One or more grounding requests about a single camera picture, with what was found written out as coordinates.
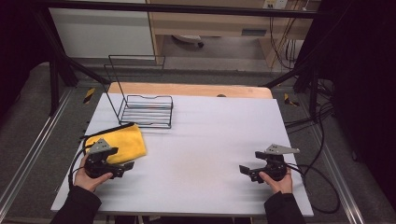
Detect aluminium floor rail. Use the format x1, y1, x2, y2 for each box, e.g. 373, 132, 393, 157
0, 88, 74, 216
306, 124, 367, 224

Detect person's right hand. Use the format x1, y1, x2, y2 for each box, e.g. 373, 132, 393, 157
259, 169, 293, 194

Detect wooden table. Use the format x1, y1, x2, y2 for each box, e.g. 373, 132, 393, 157
106, 81, 274, 100

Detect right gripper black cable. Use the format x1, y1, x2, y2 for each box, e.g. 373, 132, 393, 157
286, 162, 341, 215

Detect hanging desk cables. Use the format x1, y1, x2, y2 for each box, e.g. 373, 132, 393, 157
269, 17, 297, 71

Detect white cabinet panel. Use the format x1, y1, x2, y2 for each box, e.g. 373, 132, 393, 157
49, 7, 156, 60

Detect black curtain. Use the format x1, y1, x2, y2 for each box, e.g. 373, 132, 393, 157
311, 0, 396, 203
0, 0, 52, 119

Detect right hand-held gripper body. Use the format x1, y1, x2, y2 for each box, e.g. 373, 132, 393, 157
255, 144, 301, 182

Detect office chair base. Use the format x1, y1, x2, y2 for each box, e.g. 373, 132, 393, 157
172, 35, 205, 49

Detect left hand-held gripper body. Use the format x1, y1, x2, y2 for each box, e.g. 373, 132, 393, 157
83, 138, 121, 180

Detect white power outlet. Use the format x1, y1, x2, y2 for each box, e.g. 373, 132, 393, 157
262, 0, 289, 9

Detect person's left hand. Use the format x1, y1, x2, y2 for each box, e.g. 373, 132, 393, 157
73, 154, 114, 193

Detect black metal frame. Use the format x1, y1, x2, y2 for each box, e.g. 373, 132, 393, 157
31, 0, 331, 118

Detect light wooden desk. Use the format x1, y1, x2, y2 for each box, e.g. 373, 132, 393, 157
146, 0, 321, 68

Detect bundle of black floor cables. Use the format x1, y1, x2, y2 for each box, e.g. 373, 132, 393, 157
284, 102, 335, 133

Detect yellow towel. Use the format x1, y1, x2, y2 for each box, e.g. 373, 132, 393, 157
84, 123, 148, 165

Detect black wire rack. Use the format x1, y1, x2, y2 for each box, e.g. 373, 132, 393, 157
104, 54, 174, 130

